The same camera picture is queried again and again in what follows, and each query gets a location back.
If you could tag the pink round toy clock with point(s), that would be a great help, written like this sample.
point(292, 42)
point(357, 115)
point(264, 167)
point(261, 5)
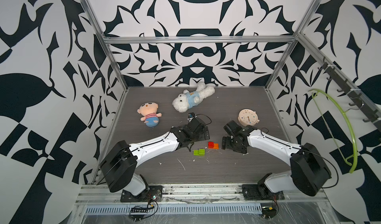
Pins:
point(248, 117)

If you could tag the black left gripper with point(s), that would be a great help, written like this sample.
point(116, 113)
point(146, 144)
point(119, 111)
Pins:
point(202, 136)

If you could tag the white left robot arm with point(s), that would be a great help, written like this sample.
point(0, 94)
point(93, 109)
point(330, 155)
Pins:
point(119, 165)

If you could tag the white slotted cable duct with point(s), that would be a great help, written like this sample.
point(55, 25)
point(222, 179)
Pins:
point(174, 209)

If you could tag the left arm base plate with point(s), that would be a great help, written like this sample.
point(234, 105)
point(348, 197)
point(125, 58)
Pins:
point(153, 192)

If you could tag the white teddy bear blue shirt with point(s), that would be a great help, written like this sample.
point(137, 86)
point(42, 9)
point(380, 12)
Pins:
point(187, 100)

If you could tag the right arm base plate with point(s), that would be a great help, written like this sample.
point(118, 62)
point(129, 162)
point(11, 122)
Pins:
point(260, 192)

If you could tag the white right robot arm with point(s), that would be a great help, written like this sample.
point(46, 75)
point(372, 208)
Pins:
point(308, 172)

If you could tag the black wall hook rack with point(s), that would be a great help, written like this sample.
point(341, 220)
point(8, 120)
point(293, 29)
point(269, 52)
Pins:
point(360, 101)

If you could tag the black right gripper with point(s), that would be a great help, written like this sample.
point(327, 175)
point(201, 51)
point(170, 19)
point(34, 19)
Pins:
point(225, 144)

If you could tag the plush doll striped shirt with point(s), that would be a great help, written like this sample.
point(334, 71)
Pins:
point(150, 114)

